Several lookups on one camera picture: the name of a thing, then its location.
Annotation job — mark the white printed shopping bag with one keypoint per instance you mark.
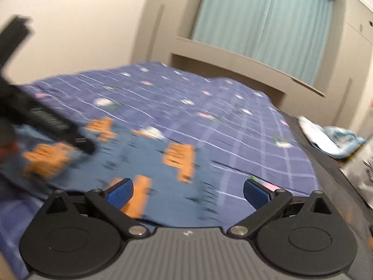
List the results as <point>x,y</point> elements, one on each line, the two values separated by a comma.
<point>361,172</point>

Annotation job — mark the blue pants with orange cars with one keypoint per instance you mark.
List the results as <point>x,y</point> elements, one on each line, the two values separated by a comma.
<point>163,180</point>

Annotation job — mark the purple checked floral blanket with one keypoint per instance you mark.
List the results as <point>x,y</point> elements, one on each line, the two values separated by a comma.
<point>204,108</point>

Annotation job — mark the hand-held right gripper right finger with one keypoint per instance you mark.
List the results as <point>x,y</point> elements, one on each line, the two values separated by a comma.
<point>255,192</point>

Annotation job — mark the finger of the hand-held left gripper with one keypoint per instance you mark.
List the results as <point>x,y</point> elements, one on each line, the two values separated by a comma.
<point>86,145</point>

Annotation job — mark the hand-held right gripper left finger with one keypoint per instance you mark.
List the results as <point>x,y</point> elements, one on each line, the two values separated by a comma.
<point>120,192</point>

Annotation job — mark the dark grey bed mattress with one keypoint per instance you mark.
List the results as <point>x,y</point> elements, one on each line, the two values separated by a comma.
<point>335,186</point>

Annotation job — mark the crumpled white and blue cloth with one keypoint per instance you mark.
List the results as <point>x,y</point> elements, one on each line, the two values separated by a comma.
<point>329,140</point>

